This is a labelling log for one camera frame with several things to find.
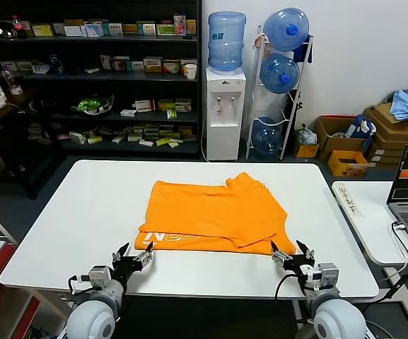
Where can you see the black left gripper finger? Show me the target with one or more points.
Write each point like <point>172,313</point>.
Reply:
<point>147,256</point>
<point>121,252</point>

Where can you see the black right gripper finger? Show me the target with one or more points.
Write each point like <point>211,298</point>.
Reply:
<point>279,257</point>
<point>308,252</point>

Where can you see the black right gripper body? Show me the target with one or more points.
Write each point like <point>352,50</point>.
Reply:
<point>299,266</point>

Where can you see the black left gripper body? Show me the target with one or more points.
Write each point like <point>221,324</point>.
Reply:
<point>124,270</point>

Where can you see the orange t-shirt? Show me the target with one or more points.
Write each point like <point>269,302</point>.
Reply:
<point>210,212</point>

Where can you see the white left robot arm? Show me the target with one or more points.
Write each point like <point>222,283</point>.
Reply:
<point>90,318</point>

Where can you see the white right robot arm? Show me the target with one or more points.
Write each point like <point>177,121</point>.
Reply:
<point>338,318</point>

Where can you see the yellow cardboard box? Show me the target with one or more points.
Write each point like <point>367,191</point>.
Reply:
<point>345,171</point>

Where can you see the small tan cardboard box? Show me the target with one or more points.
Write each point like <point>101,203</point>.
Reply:
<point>308,152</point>

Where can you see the white red medicine box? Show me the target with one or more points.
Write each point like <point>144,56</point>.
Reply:
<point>146,143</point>
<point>143,106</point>

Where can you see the white metal jug rack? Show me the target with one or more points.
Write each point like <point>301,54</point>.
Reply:
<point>285,141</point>

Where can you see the open brown cardboard box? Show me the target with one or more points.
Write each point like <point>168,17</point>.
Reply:
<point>331,141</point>

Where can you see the small green medicine box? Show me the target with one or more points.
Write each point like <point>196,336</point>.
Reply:
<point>171,114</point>
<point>163,142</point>
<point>94,140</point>

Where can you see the crumpled plastic bag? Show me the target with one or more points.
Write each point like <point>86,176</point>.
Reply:
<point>306,136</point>

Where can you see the flat brown cardboard box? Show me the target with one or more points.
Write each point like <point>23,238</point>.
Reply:
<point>384,118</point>
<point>394,141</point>
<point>387,156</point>

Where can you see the white water dispenser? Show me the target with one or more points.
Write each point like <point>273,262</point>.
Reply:
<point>225,141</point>

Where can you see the blue and white bag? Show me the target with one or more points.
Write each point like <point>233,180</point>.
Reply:
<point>361,125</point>

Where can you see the flat white medicine box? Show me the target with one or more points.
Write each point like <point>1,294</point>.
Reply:
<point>128,113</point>
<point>91,70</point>

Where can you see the green and white bowl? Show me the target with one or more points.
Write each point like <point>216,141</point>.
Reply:
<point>90,106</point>

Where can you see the yellow green medicine box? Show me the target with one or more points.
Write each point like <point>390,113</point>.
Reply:
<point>42,30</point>
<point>166,105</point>

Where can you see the black shelving unit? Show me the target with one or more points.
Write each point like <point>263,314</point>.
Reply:
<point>199,106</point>

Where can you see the light blue cloth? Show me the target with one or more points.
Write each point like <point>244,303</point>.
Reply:
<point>405,106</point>

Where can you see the teal white medicine box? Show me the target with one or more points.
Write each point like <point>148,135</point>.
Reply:
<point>136,66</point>
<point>116,29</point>

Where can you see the orange picture medicine box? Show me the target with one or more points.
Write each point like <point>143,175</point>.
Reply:
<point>121,65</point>

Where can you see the white paper cup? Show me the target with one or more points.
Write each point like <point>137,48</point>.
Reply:
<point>190,72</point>

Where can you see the white orange medicine box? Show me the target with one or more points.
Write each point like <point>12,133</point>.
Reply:
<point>170,67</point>

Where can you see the dark blue hanging cloth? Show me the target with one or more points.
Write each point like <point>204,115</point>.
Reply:
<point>300,54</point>

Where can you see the blue plastic bottle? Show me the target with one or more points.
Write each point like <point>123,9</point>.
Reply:
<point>56,65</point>

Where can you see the clear bottle on stand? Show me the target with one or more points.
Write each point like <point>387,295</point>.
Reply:
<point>11,81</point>

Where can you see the pale green medicine box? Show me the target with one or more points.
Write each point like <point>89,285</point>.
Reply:
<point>23,65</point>
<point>8,66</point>

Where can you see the upright blue water jug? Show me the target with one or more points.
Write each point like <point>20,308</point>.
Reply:
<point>226,46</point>

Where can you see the light blue medicine box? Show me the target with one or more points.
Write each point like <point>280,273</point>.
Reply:
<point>92,31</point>

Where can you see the tall pink medicine box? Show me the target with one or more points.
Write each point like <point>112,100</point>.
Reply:
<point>180,25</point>

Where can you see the cola bottle red label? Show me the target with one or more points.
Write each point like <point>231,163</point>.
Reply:
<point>17,28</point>

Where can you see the black glossy helmet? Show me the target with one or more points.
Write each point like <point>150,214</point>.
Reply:
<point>4,30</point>

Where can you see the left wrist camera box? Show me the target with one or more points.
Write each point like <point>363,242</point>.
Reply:
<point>97,273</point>

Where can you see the white side table frame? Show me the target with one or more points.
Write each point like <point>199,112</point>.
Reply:
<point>403,296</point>

